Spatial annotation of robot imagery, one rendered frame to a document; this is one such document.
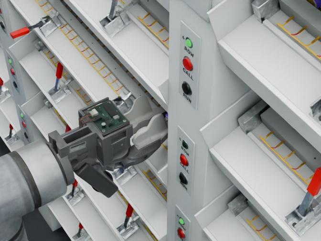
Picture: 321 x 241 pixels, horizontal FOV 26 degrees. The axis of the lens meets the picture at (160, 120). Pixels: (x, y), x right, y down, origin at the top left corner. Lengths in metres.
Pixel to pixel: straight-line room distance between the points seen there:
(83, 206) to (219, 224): 0.76
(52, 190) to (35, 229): 1.18
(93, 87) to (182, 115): 0.35
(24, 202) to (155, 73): 0.26
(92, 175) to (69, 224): 0.93
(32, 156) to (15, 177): 0.04
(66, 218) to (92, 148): 0.98
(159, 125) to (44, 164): 0.19
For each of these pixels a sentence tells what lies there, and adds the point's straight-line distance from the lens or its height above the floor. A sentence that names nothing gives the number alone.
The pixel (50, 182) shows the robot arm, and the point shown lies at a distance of 0.99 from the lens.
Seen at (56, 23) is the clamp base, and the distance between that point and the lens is 1.39.
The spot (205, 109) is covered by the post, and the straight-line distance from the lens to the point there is 0.88.
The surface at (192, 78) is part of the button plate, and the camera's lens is 0.87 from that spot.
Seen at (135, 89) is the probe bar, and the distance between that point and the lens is 1.20.
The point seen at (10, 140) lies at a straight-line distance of 2.19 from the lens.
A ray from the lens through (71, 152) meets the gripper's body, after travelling 1.00.
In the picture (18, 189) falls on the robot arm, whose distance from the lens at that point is 0.98.
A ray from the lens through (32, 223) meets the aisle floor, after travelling 2.18.
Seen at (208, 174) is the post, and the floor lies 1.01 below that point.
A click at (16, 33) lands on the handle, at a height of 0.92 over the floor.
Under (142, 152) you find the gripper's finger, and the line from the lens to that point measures 1.06.
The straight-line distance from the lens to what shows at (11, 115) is 2.03.
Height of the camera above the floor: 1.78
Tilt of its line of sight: 47 degrees down
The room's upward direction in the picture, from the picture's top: straight up
